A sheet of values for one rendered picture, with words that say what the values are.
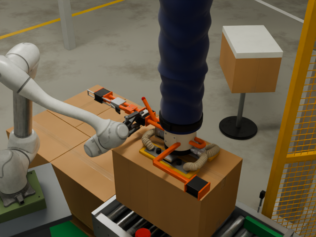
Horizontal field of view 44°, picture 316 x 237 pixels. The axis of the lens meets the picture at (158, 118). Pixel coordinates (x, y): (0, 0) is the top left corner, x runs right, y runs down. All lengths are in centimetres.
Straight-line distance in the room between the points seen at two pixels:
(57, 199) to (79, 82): 283
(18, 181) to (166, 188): 82
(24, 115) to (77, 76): 301
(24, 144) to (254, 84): 211
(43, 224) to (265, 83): 227
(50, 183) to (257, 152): 217
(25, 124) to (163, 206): 89
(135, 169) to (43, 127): 142
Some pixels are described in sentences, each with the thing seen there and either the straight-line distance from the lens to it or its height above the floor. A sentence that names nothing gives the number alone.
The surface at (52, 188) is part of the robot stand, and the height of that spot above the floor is 75.
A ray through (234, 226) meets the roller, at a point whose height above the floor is 55.
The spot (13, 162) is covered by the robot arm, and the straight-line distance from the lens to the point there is 227.
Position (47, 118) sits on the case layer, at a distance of 350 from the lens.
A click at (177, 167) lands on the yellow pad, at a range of 205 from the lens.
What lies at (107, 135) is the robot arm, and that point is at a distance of 186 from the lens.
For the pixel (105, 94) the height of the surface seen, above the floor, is 123.
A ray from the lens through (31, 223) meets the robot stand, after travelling 236.
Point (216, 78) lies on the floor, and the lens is 514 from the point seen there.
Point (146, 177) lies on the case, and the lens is 211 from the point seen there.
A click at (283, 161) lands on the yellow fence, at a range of 236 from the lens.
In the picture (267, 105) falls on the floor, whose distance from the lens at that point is 471.
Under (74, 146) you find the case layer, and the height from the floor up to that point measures 54.
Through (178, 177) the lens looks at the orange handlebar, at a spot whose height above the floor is 122.
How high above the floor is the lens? 247
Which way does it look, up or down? 35 degrees down
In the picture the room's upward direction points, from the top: straight up
